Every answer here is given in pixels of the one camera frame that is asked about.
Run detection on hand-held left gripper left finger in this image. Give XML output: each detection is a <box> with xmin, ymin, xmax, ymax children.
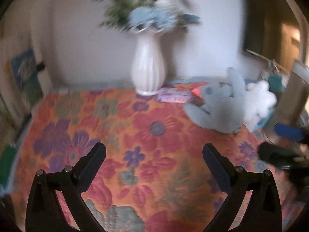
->
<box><xmin>25</xmin><ymin>142</ymin><xmax>107</xmax><ymax>232</ymax></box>

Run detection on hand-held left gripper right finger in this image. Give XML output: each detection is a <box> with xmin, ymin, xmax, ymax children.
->
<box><xmin>202</xmin><ymin>143</ymin><xmax>283</xmax><ymax>232</ymax></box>

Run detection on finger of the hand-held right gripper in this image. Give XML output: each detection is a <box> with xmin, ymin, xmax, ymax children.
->
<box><xmin>274</xmin><ymin>123</ymin><xmax>309</xmax><ymax>143</ymax></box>
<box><xmin>258</xmin><ymin>142</ymin><xmax>309</xmax><ymax>168</ymax></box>

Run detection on gold thermos bottle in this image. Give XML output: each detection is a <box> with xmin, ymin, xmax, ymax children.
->
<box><xmin>264</xmin><ymin>60</ymin><xmax>309</xmax><ymax>150</ymax></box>

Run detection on white fluffy plush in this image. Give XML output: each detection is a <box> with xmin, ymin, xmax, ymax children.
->
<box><xmin>244</xmin><ymin>80</ymin><xmax>278</xmax><ymax>126</ymax></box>

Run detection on small teal box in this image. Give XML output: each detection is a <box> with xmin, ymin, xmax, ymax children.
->
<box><xmin>268</xmin><ymin>75</ymin><xmax>283</xmax><ymax>93</ymax></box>

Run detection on light blue plush rabbit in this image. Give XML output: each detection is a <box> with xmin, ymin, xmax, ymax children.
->
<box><xmin>184</xmin><ymin>67</ymin><xmax>247</xmax><ymax>134</ymax></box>

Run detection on floral quilted blanket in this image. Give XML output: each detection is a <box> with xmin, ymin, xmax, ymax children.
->
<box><xmin>10</xmin><ymin>82</ymin><xmax>305</xmax><ymax>232</ymax></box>

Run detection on purple wipes pack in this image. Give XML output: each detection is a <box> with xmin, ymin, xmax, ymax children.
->
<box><xmin>157</xmin><ymin>88</ymin><xmax>192</xmax><ymax>103</ymax></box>

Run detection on white ribbed ceramic vase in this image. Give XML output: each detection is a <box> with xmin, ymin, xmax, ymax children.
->
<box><xmin>130</xmin><ymin>30</ymin><xmax>167</xmax><ymax>96</ymax></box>

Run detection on blue white artificial flower bouquet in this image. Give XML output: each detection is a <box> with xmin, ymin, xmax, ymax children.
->
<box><xmin>92</xmin><ymin>0</ymin><xmax>201</xmax><ymax>34</ymax></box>

